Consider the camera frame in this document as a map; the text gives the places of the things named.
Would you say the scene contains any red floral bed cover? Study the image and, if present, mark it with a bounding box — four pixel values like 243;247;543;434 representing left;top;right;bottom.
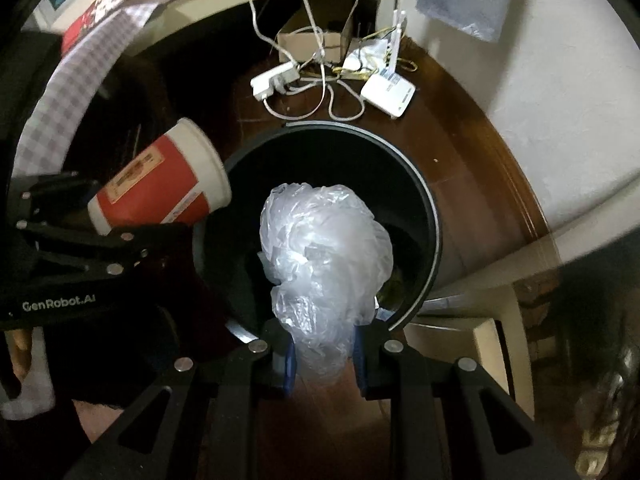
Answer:
60;0;173;53

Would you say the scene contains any red paper cup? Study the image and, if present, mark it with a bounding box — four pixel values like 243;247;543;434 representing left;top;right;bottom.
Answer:
87;117;233;237

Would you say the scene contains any white router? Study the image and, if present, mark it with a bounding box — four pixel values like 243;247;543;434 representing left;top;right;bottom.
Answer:
360;10;417;120

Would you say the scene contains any crumpled white bag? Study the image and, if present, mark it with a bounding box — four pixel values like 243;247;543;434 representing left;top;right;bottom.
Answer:
345;40;388;73

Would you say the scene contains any black trash bin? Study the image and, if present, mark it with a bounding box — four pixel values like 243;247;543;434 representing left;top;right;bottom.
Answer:
192;121;443;346

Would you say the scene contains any white power strip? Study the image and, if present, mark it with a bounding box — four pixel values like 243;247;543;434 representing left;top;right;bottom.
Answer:
250;61;302;102

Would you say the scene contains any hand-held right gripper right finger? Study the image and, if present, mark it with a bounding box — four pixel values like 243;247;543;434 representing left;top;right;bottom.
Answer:
352;320;581;480

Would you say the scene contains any white cloth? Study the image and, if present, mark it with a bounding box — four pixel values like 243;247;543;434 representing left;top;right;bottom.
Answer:
0;367;57;421

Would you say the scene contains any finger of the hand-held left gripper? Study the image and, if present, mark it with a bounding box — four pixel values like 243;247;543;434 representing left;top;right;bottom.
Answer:
15;220;193;281
12;171;103;221

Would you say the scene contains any clear plastic bag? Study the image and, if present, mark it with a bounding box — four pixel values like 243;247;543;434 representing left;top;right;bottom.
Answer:
257;181;395;386

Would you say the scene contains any white cable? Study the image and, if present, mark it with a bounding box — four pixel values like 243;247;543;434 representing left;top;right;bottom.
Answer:
248;0;366;122

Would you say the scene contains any cardboard box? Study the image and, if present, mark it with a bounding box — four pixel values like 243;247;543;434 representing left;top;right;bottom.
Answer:
276;0;361;63

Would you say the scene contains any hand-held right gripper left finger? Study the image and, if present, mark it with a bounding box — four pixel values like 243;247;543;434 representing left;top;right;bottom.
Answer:
62;317;301;480

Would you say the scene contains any pink checkered tablecloth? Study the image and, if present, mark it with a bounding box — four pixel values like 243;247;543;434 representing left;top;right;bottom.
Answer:
14;2;161;178

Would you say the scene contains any cream stool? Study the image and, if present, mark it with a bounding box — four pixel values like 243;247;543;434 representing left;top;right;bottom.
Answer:
400;280;536;421

